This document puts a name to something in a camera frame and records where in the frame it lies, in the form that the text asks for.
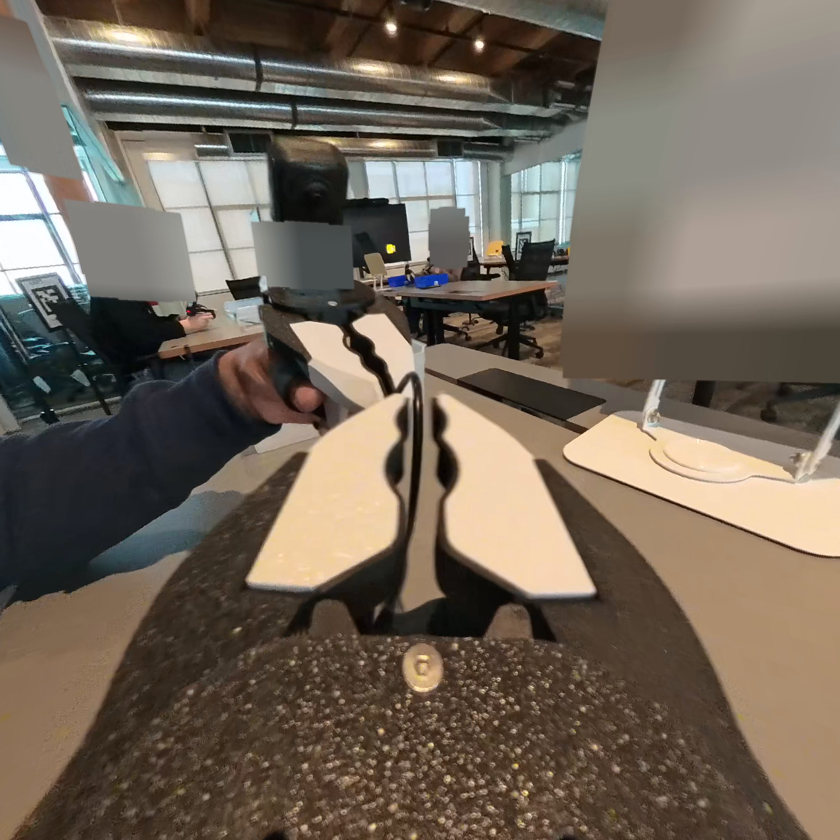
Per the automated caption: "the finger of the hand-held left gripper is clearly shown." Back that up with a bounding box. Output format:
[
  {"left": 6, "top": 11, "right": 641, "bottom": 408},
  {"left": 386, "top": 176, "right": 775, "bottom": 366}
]
[
  {"left": 353, "top": 312, "right": 417, "bottom": 389},
  {"left": 287, "top": 320, "right": 389, "bottom": 412}
]

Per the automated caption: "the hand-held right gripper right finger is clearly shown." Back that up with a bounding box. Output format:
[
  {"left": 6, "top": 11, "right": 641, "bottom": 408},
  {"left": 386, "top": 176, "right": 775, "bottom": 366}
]
[{"left": 430, "top": 394, "right": 598, "bottom": 621}]

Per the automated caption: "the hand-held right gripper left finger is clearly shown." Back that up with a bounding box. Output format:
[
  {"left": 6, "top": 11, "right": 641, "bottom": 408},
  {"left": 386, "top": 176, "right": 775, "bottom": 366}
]
[{"left": 244, "top": 394, "right": 413, "bottom": 634}]

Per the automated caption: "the grey multiport hub black cable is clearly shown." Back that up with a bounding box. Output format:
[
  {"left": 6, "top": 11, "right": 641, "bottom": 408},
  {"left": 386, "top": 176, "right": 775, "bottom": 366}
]
[{"left": 388, "top": 371, "right": 427, "bottom": 614}]

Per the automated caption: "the person's left forearm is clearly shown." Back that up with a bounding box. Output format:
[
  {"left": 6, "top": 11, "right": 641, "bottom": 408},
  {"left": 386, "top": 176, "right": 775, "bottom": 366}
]
[{"left": 0, "top": 351, "right": 283, "bottom": 592}]

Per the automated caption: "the person's left hand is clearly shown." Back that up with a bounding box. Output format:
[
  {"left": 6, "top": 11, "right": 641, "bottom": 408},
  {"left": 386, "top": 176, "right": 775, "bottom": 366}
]
[{"left": 218, "top": 340, "right": 329, "bottom": 431}]

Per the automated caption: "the black monitor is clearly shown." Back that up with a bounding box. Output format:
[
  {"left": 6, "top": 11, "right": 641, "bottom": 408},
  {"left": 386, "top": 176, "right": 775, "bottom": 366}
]
[{"left": 344, "top": 202, "right": 413, "bottom": 266}]

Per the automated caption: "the black desk mat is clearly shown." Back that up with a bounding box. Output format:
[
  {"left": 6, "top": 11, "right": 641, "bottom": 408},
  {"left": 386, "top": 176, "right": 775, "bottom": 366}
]
[{"left": 457, "top": 367, "right": 606, "bottom": 422}]

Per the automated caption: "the printed marker board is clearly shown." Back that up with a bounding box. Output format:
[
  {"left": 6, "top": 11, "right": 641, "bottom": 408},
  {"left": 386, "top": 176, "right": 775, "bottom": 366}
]
[{"left": 14, "top": 271, "right": 74, "bottom": 330}]

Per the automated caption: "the silver ventilation duct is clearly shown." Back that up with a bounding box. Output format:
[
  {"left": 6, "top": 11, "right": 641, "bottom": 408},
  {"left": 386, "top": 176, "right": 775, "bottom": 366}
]
[{"left": 46, "top": 36, "right": 601, "bottom": 135}]

